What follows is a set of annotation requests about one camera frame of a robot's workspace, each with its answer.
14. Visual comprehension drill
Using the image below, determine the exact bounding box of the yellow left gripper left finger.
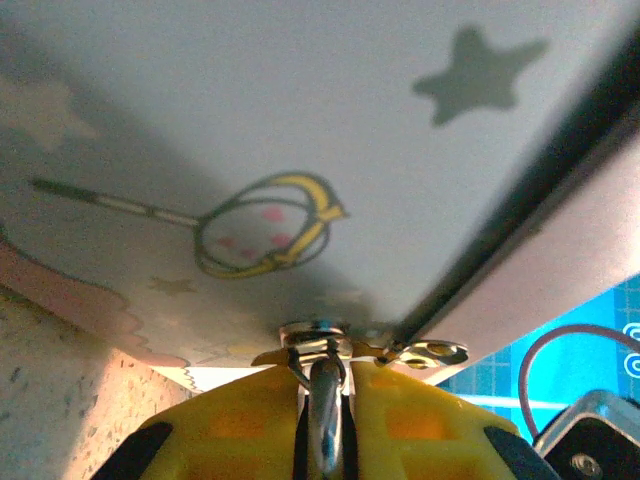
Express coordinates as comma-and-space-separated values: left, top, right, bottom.
89, 348, 311, 480

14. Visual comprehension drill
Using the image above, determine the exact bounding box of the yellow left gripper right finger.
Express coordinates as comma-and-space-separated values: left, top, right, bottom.
345, 357, 562, 480

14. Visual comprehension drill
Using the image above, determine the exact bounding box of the bunny print tin box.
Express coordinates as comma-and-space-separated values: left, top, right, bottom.
0, 0, 640, 397

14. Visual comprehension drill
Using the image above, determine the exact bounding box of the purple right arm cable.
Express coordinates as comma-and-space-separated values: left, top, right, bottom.
517, 323, 640, 440

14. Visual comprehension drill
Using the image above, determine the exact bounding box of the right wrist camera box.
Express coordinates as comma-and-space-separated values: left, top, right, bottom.
532, 389, 640, 480

